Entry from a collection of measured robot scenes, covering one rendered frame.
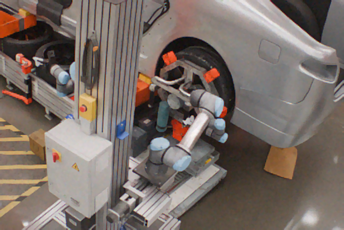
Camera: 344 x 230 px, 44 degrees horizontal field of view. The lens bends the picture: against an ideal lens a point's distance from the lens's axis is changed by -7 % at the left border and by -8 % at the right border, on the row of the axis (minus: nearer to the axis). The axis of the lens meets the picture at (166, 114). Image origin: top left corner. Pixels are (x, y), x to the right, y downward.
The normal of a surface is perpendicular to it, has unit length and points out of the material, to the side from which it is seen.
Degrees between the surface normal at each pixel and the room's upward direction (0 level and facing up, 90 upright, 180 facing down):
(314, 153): 0
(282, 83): 90
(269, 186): 0
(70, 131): 0
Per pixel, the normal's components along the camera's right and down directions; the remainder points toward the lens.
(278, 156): 0.11, -0.79
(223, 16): -0.60, 0.27
